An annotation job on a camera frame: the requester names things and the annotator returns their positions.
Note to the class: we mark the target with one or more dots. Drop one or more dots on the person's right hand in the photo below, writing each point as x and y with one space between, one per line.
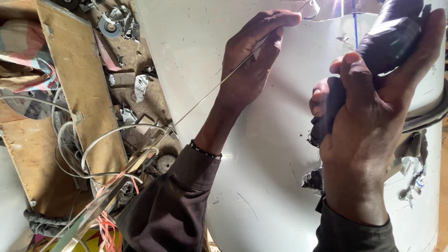
364 119

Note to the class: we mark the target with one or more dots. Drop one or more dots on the person's left hand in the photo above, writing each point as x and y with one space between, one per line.
245 70

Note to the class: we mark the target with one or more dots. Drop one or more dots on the thin metal filler rod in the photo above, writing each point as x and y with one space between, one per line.
196 106

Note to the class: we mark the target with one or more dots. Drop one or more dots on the black welding torch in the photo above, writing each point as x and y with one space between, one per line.
388 42

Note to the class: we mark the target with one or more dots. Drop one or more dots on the torn silver protective film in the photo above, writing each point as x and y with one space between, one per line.
313 179
416 175

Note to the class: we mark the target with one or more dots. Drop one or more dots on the large white metal tank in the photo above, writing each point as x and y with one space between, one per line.
273 157

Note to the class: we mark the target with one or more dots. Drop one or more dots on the crumpled silver film scrap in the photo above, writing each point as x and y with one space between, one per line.
126 21
128 115
141 87

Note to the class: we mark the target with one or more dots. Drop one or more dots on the red angle iron piece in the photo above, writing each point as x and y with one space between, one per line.
106 52

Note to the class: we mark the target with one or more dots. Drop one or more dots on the grey flap disc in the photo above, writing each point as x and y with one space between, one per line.
110 27

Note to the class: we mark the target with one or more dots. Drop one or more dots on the wooden board with hinges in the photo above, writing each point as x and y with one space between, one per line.
80 80

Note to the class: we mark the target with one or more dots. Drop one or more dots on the black wheel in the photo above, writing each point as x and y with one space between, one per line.
69 3

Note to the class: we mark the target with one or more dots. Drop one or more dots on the shiny flat metal strips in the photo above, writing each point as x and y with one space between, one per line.
94 207

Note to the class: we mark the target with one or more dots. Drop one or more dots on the grey cutting disc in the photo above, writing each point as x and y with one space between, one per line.
28 106

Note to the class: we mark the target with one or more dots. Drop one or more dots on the patterned woven sack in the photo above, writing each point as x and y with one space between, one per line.
24 49

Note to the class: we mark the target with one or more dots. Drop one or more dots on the plywood panel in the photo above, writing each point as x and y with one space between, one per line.
35 157

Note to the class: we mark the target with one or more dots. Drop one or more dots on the yellow and red bag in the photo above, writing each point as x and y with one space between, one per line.
89 242

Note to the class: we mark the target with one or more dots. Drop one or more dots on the grey cloth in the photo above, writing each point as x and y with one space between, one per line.
43 224

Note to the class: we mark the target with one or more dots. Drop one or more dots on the white metal sheet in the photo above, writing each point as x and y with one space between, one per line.
10 210

